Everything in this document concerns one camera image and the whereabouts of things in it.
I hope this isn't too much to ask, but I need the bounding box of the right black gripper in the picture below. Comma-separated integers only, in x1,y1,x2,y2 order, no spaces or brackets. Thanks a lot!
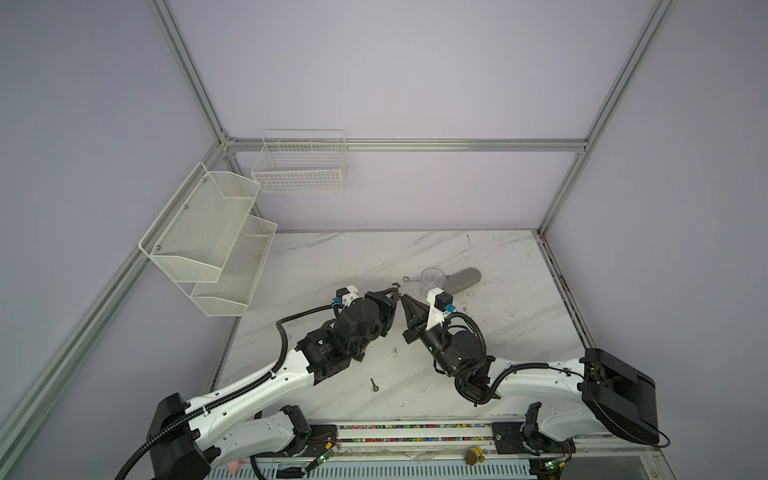
399,296,457,378

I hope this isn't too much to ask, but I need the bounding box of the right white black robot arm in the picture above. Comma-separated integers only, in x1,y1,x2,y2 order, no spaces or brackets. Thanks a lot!
401,289,663,451

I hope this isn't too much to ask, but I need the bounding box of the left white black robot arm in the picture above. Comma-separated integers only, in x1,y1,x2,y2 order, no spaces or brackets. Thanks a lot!
117,286,400,479

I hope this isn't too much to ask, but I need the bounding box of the clear plastic cup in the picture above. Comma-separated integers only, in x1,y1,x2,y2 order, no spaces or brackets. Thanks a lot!
420,267,446,297

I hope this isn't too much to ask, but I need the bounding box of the white two-tier mesh shelf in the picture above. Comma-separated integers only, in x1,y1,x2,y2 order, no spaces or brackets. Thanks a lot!
138,163,277,317

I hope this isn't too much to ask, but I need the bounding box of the pink eraser block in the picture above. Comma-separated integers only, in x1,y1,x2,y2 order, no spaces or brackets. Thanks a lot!
226,460,242,476

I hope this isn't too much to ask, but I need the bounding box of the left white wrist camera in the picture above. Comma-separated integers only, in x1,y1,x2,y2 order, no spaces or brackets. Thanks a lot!
333,285,360,307

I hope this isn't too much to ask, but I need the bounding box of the black corrugated cable left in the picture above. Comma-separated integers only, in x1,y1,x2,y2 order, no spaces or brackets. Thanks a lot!
113,304,337,480

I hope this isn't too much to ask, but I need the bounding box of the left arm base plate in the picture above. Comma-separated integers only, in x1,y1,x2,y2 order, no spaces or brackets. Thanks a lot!
281,424,338,457

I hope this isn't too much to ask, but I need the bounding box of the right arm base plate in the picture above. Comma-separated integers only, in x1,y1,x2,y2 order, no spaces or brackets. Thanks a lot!
491,422,576,456

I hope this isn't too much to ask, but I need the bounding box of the white wire basket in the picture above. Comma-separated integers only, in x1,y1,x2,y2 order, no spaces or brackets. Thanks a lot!
251,129,348,194

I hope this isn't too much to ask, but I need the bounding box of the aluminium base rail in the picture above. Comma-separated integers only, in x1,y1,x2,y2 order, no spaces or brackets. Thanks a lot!
157,415,676,480

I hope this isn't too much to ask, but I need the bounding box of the aluminium frame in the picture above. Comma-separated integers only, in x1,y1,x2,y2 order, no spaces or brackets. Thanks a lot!
1,1,676,476

